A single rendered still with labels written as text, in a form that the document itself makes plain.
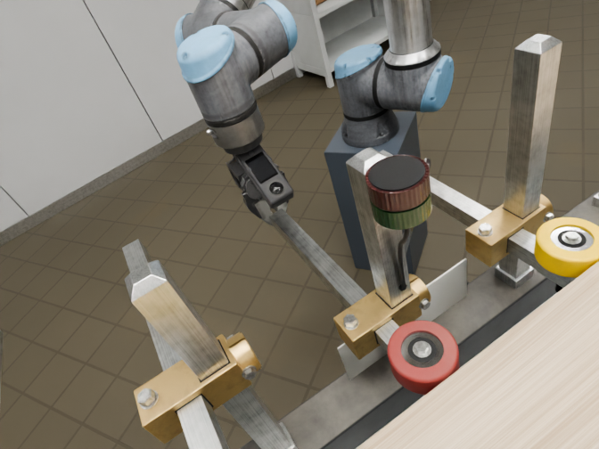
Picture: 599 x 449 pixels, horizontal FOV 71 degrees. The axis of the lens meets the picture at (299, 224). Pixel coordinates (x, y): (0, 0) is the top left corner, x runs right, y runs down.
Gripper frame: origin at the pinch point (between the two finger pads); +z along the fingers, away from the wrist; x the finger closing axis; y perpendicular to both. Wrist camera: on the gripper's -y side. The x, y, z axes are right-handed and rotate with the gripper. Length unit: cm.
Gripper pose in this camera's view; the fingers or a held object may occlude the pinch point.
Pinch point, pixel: (279, 223)
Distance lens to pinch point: 84.4
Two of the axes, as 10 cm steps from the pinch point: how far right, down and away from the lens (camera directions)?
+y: -4.9, -5.1, 7.1
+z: 2.5, 7.0, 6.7
